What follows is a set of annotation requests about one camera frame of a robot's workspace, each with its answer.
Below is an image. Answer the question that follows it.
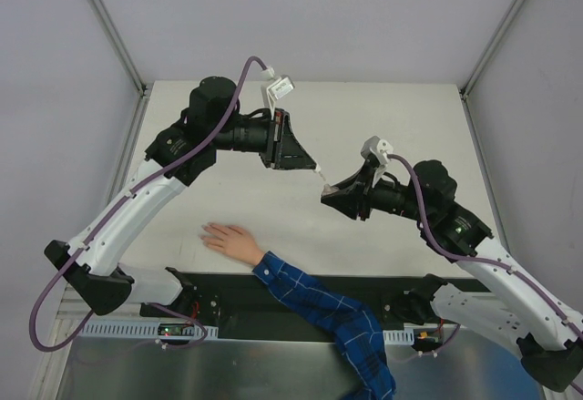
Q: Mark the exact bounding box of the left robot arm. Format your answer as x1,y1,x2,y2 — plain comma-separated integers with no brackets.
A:
45,76,317,317

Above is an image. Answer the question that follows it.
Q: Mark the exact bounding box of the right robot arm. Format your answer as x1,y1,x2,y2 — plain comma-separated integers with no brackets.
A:
321,158,582,393

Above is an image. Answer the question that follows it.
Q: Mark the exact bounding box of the blue plaid sleeve forearm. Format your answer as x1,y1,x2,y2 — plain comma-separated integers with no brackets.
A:
252,251,396,399

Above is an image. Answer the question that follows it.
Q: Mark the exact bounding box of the person's hand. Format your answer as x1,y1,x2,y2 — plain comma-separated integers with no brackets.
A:
200,223,265,267

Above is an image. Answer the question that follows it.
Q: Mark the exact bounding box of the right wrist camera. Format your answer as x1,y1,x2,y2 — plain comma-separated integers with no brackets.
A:
361,136,394,188

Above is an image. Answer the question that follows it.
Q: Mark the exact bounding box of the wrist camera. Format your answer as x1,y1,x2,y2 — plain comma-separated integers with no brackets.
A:
361,136,394,188
261,68,295,111

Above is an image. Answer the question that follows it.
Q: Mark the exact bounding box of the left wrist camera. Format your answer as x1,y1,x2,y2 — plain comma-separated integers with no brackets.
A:
261,68,295,111

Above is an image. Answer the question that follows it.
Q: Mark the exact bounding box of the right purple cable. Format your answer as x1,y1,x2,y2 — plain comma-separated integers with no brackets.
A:
386,153,583,328

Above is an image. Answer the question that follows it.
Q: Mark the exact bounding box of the purple cable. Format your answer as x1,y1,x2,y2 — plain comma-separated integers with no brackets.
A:
29,56,274,352
386,153,583,328

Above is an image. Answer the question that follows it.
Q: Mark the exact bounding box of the white cable duct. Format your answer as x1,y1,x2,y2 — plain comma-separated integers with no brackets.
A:
79,321,219,341

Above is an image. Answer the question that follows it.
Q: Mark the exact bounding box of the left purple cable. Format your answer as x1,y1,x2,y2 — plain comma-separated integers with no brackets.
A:
29,56,274,352

